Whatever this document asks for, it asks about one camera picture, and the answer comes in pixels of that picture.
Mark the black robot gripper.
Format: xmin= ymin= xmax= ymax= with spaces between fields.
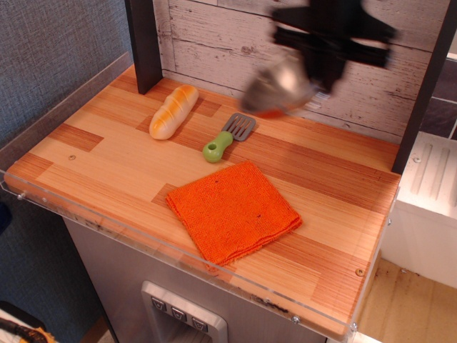
xmin=271 ymin=1 xmax=398 ymax=94

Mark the stainless steel two-handled pot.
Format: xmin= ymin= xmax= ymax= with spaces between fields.
xmin=239 ymin=53 xmax=321 ymax=116

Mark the clear acrylic counter guard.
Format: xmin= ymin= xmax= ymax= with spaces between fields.
xmin=4 ymin=166 xmax=399 ymax=342

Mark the toy bread loaf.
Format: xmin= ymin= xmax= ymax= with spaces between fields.
xmin=149 ymin=84 xmax=199 ymax=140

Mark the folded orange cloth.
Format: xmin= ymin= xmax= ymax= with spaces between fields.
xmin=166 ymin=161 xmax=303 ymax=266

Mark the grey toy fridge cabinet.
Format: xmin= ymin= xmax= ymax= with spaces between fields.
xmin=64 ymin=219 xmax=326 ymax=342

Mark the silver dispenser button panel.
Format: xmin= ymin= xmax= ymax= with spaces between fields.
xmin=141 ymin=281 xmax=229 ymax=342

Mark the yellow object bottom left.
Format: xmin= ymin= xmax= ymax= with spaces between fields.
xmin=19 ymin=328 xmax=55 ymax=343

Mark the green-handled grey toy spatula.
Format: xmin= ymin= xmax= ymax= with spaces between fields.
xmin=202 ymin=113 xmax=256 ymax=163

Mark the dark right shelf post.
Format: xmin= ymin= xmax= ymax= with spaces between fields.
xmin=391 ymin=0 xmax=456 ymax=174

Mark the dark shelf post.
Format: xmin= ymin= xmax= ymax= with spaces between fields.
xmin=124 ymin=0 xmax=163 ymax=94
xmin=391 ymin=0 xmax=456 ymax=174

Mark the dark left shelf post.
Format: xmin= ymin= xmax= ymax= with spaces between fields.
xmin=124 ymin=0 xmax=163 ymax=94

